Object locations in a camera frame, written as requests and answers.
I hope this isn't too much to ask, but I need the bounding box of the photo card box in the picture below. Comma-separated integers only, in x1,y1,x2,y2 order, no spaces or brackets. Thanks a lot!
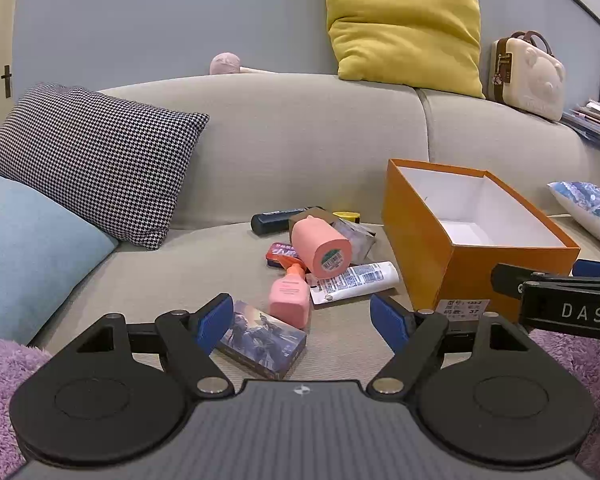
218,300,306,380

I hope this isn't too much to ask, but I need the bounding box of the orange cardboard box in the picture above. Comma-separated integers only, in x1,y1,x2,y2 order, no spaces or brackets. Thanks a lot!
382,159,580,322

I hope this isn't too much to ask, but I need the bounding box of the pink pump bottle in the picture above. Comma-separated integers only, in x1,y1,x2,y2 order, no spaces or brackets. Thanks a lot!
268,263,310,330

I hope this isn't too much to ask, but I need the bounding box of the pink cylindrical container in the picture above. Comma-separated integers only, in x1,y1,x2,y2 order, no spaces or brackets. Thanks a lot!
290,216,352,280

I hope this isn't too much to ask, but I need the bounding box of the yellow tape measure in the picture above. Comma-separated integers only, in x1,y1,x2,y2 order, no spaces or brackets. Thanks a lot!
332,211,361,223

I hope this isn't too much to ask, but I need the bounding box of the dark blue spray can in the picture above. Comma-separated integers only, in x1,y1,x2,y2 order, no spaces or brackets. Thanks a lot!
250,207,306,236

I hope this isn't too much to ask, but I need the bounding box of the blue patterned white cushion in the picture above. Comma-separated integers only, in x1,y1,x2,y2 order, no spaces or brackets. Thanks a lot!
547,181,600,241

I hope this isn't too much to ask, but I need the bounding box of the white tube with barcode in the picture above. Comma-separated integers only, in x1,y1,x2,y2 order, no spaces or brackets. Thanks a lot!
308,261,400,306

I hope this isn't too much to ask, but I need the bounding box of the clear plastic silver packet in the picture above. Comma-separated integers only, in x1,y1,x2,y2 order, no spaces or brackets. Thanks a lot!
332,217,376,264

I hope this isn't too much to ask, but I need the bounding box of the red blue flat packet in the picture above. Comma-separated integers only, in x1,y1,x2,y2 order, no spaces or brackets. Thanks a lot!
265,242,304,269

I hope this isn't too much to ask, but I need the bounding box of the light blue cushion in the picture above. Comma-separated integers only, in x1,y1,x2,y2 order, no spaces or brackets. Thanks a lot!
0,177,118,344

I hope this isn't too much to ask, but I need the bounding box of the houndstooth black white cushion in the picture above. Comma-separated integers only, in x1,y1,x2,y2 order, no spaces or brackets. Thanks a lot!
0,84,209,250

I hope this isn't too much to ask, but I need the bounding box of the purple fluffy blanket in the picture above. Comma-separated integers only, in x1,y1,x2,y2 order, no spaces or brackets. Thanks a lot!
0,339,50,479

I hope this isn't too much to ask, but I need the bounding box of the cream bear mini suitcase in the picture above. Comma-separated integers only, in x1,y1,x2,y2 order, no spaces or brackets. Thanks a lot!
486,30,566,122

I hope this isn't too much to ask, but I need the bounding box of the beige fabric sofa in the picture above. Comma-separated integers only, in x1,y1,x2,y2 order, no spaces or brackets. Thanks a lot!
36,74,600,352

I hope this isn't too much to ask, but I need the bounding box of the yellow cushion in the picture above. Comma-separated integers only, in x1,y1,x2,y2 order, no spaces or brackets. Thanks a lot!
325,0,483,98

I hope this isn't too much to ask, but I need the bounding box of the pink plush toy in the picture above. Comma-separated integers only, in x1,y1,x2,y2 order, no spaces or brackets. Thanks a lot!
209,52,270,75

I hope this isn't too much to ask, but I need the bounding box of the black door handle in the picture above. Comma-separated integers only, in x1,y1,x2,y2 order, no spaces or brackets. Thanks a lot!
1,64,12,99

